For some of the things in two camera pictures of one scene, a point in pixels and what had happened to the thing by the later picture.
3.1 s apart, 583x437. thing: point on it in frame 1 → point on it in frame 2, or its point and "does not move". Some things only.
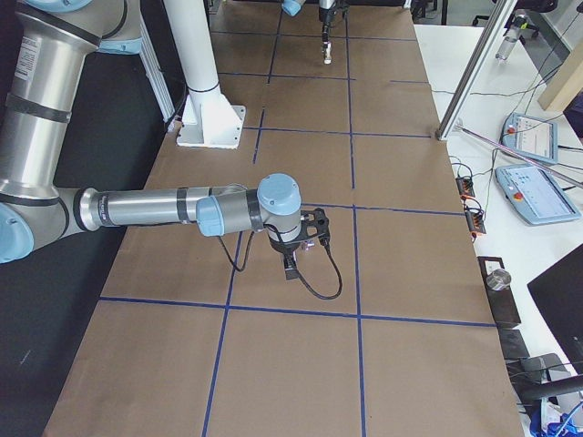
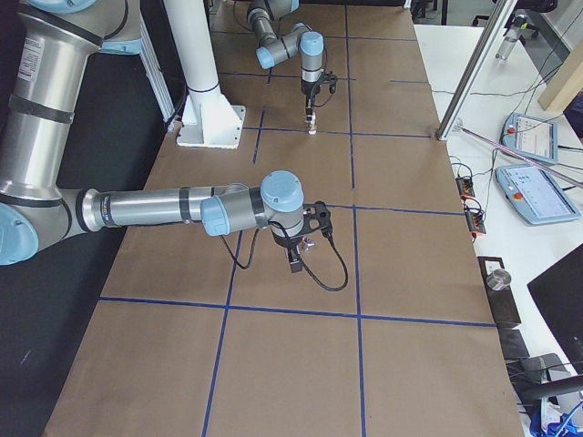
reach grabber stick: [541, 164] does not move
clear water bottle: [508, 43] does not move
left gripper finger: [325, 33] → [310, 104]
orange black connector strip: [465, 187] does not move
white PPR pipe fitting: [328, 55] → [312, 130]
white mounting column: [209, 119] does not move
